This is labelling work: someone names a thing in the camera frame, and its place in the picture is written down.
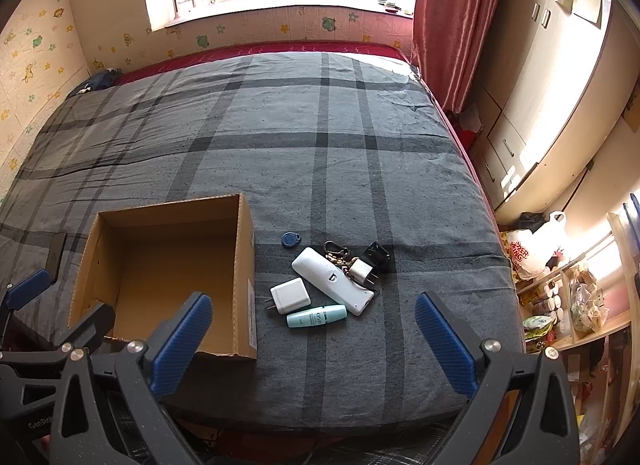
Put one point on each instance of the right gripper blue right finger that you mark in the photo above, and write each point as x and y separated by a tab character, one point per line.
479	369

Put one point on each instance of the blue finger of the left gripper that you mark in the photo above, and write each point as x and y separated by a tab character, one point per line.
18	295
89	331

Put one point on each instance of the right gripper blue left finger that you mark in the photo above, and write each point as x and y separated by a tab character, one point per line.
149	370

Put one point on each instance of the brown cardboard box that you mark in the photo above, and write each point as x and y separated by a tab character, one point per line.
146	262

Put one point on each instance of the black charger cube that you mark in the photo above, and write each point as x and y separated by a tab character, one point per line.
377	257

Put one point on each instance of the small white plug adapter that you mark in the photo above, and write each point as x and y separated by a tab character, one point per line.
362	273

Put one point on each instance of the teal cosmetic bottle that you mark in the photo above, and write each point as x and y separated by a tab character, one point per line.
316	316

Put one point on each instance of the large white charger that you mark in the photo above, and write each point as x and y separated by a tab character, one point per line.
289	296

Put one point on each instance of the white remote control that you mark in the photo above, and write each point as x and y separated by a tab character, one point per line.
332	281

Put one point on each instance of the keys with carabiner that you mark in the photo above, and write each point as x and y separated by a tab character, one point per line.
340	256

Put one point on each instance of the blue key fob tag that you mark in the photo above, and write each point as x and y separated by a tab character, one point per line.
290	239

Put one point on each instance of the wooden shelf with clutter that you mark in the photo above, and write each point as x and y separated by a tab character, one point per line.
587	310

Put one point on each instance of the white plastic bag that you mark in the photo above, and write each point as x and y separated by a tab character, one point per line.
535	239

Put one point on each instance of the grey plaid bed cover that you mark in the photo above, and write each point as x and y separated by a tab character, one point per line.
334	147

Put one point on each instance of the dark blue cloth bundle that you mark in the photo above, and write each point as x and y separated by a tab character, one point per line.
105	79

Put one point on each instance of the cream wardrobe cabinet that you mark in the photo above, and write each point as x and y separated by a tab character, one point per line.
553	79

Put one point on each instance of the red curtain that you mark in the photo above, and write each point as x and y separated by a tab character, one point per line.
447	40

